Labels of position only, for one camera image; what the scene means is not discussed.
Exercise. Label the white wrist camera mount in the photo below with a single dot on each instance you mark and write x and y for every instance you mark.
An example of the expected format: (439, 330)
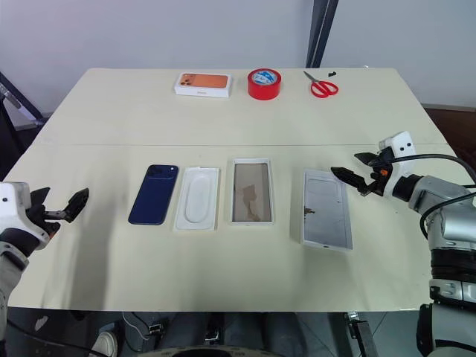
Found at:
(401, 148)
(13, 208)

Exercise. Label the orange print phone box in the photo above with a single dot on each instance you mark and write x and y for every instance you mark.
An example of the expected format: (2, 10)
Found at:
(202, 82)

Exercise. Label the white phone box lid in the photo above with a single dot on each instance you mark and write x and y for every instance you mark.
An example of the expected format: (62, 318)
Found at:
(326, 215)

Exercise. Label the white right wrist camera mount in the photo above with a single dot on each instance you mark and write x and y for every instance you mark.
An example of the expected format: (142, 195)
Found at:
(401, 148)

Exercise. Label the small black object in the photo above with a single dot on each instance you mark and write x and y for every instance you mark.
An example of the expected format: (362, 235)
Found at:
(332, 73)

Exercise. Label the metal table leg bracket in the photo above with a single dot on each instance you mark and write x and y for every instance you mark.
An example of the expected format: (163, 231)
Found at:
(362, 331)

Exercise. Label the white phone box base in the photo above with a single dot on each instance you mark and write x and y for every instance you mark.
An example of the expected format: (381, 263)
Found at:
(252, 193)

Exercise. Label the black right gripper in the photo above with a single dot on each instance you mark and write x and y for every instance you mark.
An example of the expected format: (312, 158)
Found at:
(380, 178)

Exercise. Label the black metal frame stand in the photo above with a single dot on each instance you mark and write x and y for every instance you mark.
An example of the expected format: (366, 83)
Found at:
(15, 111)

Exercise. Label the white moulded tray insert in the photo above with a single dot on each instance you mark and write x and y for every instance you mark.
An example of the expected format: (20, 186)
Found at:
(197, 201)

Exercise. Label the dark vertical pole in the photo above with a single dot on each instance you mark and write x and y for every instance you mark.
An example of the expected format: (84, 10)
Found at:
(320, 33)

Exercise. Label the red tape roll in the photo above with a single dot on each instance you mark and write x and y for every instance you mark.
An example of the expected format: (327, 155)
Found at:
(264, 89)

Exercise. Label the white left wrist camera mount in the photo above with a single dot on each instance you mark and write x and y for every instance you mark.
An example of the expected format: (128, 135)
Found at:
(13, 208)

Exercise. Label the white shoe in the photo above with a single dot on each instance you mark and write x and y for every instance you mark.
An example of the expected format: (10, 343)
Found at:
(106, 344)

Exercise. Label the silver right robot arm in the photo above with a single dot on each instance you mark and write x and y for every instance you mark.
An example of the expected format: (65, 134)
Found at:
(446, 208)

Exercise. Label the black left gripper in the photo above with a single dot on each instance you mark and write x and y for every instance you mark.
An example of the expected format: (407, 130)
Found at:
(46, 219)

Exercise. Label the dark blue smartphone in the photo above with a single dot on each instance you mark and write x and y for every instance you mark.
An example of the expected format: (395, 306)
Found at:
(153, 197)

